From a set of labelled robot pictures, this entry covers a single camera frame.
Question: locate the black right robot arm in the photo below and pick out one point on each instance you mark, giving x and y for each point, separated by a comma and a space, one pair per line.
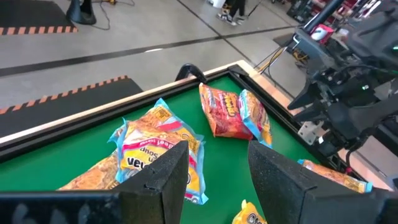
373, 34

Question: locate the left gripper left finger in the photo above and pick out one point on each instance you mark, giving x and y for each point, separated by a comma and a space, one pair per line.
168, 186

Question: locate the red spicy chicken noodle packet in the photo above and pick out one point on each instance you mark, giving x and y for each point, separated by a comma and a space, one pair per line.
224, 115

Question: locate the silver metal bracket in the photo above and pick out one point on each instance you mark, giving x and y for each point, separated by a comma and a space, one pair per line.
311, 132

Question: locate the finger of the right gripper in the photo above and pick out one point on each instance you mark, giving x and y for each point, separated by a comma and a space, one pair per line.
309, 115
303, 95

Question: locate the black clamp hook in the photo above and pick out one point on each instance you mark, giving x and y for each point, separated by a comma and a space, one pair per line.
191, 71

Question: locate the yellow chicken ramen packet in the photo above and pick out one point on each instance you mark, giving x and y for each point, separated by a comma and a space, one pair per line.
248, 216
93, 179

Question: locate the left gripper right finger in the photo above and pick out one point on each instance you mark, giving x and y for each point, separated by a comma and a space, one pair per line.
273, 180

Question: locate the black stand base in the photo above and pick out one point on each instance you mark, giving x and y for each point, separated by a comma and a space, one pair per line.
81, 14

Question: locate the person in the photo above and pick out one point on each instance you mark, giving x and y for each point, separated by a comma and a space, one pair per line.
237, 7

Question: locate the red and white object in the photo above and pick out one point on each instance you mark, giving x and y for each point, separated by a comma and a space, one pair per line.
321, 32

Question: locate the black hazard-striped floor mat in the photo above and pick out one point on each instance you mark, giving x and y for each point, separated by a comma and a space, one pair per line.
62, 115
28, 15

